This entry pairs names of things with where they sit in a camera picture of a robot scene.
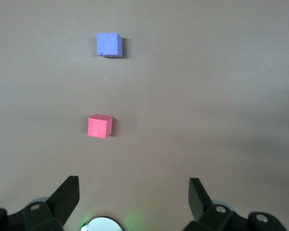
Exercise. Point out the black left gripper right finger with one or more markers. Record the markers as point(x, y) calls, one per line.
point(200, 199)

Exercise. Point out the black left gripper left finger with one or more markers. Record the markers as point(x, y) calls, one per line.
point(62, 199)

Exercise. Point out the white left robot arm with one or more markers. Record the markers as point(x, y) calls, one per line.
point(102, 225)

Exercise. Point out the brown table mat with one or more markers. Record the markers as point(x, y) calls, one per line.
point(183, 96)

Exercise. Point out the purple foam block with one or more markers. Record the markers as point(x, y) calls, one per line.
point(108, 45)

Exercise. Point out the red foam block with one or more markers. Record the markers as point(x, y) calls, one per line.
point(98, 127)

